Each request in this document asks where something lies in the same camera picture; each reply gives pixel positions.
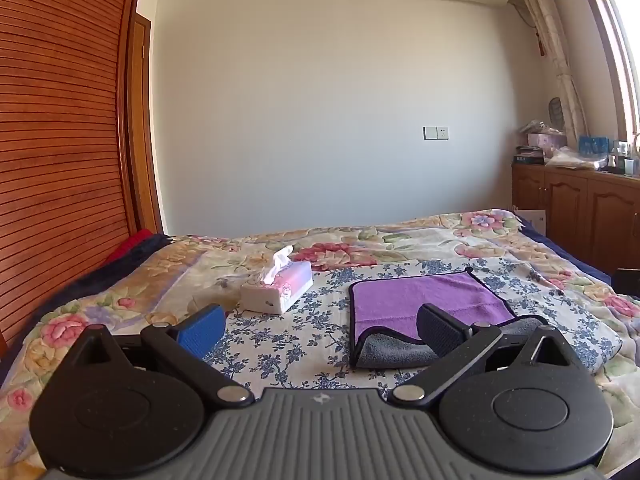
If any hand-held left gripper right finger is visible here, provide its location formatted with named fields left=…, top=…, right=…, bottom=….
left=387, top=303, right=583, bottom=408

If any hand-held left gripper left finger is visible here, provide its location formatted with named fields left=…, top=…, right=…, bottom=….
left=65, top=304, right=256, bottom=408

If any purple and grey towel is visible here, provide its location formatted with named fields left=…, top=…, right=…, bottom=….
left=347, top=269, right=551, bottom=368

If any floral bedspread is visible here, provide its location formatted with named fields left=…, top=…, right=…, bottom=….
left=0, top=210, right=640, bottom=480

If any blue floral white cloth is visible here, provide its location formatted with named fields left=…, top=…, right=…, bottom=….
left=202, top=257, right=623, bottom=396

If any pink and white tissue box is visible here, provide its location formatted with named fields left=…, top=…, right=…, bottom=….
left=240, top=245, right=314, bottom=316

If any dark blue blanket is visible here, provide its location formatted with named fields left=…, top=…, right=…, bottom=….
left=0, top=232, right=174, bottom=361

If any red cloth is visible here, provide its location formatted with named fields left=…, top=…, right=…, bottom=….
left=102, top=229, right=154, bottom=264

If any white cardboard box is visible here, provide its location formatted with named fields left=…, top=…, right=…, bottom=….
left=512, top=207, right=547, bottom=236

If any navy bed sheet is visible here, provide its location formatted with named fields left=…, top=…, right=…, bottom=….
left=515, top=210, right=614, bottom=286

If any wooden cabinet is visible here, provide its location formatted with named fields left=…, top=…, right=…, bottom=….
left=511, top=160, right=640, bottom=281

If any black object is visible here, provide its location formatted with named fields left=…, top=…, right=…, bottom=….
left=612, top=268, right=640, bottom=297

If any clear plastic bag with cloth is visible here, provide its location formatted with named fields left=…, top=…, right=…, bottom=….
left=545, top=146, right=609, bottom=170

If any blue box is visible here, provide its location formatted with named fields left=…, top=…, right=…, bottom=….
left=578, top=135, right=611, bottom=157

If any slatted wooden wardrobe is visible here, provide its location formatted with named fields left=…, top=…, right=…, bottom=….
left=0, top=0, right=151, bottom=346

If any grey oval fan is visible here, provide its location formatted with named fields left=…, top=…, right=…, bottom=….
left=548, top=97, right=566, bottom=134

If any cream patterned curtain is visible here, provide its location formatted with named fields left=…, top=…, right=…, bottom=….
left=505, top=0, right=588, bottom=137

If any wooden door frame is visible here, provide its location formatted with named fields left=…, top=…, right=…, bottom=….
left=131, top=12, right=164, bottom=235

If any wooden window frame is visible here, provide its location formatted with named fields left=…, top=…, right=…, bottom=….
left=575, top=0, right=640, bottom=147

